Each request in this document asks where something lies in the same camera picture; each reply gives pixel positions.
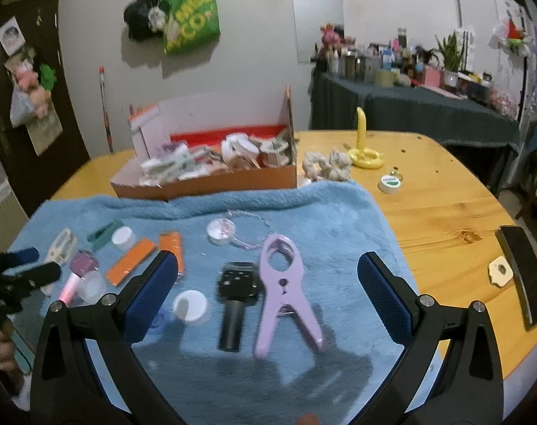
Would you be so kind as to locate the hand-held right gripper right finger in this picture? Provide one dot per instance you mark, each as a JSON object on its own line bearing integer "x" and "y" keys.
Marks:
{"x": 383, "y": 303}

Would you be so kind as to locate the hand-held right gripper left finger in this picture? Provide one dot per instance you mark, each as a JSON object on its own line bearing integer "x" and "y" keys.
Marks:
{"x": 155, "y": 294}

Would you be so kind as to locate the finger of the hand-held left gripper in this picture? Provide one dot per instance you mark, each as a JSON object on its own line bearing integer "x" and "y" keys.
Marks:
{"x": 22, "y": 256}
{"x": 42, "y": 274}

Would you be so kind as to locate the pink tube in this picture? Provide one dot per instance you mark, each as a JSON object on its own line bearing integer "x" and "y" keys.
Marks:
{"x": 68, "y": 292}

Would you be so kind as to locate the white bottle cap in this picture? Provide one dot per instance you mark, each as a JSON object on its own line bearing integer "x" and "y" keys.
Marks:
{"x": 189, "y": 306}

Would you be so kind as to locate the orange packet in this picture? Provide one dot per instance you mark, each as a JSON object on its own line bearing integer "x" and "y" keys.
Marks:
{"x": 131, "y": 265}
{"x": 171, "y": 243}

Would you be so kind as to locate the clear plastic lid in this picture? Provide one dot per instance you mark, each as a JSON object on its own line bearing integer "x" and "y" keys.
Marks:
{"x": 95, "y": 290}

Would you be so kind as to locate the white ridged jar cap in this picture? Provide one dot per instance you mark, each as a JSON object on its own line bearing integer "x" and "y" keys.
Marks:
{"x": 123, "y": 237}

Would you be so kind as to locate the green clothespin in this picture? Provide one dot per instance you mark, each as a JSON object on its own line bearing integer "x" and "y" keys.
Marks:
{"x": 101, "y": 233}

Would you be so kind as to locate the large purple clip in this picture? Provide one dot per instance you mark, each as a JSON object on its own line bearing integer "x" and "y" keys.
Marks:
{"x": 277, "y": 292}

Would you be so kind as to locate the cardboard box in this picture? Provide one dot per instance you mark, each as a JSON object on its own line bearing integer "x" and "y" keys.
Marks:
{"x": 228, "y": 183}

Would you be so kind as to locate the clear round container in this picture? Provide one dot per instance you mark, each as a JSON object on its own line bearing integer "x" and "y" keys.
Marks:
{"x": 221, "y": 231}

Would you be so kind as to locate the person's left hand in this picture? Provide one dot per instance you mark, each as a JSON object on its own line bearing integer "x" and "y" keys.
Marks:
{"x": 3, "y": 356}

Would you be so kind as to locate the small beige clip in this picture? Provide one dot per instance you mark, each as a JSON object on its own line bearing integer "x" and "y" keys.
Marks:
{"x": 61, "y": 248}

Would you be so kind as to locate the purple compact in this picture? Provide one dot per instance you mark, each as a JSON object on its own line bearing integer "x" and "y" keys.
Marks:
{"x": 83, "y": 263}

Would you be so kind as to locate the blue fluffy towel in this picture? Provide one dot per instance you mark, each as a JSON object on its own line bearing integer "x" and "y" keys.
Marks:
{"x": 339, "y": 230}

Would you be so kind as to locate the white tape roll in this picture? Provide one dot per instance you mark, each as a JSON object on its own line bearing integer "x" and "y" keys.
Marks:
{"x": 390, "y": 184}

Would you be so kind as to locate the beige flower-shaped holder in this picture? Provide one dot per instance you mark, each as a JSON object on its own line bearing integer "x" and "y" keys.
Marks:
{"x": 499, "y": 273}

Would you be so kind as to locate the black phone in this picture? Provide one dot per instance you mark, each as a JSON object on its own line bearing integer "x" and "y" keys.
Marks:
{"x": 522, "y": 274}

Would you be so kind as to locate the dark wooden door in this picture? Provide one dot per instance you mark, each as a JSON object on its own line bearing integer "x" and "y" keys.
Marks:
{"x": 73, "y": 119}

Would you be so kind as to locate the cream scrunchie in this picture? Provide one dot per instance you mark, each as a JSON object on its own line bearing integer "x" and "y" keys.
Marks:
{"x": 338, "y": 164}
{"x": 315, "y": 164}

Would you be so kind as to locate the pile of assorted plastic clips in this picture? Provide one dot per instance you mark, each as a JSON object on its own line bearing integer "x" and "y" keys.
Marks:
{"x": 233, "y": 155}

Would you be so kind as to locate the bunch of plush toys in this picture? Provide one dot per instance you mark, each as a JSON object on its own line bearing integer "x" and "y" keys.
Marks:
{"x": 31, "y": 82}

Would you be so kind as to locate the side table with dark cloth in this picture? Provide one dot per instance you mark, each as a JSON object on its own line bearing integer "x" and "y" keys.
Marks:
{"x": 405, "y": 110}

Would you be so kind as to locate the clutter of bottles and jars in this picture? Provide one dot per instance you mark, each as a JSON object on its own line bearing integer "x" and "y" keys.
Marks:
{"x": 396, "y": 59}

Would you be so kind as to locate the potted plant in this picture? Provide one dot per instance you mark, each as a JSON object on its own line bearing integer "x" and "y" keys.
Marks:
{"x": 449, "y": 57}

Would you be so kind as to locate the black bag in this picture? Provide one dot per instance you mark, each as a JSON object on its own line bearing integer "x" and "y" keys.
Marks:
{"x": 138, "y": 17}

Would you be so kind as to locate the green shopping bag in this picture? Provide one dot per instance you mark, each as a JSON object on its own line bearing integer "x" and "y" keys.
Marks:
{"x": 193, "y": 13}

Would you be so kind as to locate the watermelon decoration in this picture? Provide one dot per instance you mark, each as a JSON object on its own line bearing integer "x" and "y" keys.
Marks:
{"x": 511, "y": 35}

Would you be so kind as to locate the wall mirror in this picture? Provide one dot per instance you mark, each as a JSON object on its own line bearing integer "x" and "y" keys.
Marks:
{"x": 317, "y": 13}

